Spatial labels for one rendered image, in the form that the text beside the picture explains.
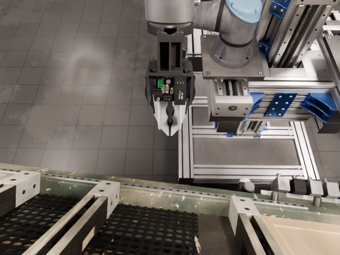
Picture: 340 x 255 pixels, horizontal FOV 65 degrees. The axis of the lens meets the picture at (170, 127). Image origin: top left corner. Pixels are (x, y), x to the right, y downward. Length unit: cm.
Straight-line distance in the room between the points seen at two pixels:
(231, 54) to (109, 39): 191
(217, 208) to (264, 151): 98
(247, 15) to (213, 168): 104
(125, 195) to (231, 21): 65
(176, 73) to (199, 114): 149
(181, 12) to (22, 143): 199
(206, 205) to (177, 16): 65
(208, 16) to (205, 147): 102
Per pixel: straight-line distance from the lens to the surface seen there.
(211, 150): 176
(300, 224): 95
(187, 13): 41
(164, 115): 50
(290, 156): 188
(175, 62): 42
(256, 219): 76
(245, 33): 95
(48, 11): 328
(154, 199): 91
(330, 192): 122
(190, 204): 91
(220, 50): 101
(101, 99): 228
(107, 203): 80
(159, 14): 40
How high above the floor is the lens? 177
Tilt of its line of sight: 59 degrees down
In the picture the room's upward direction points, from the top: straight up
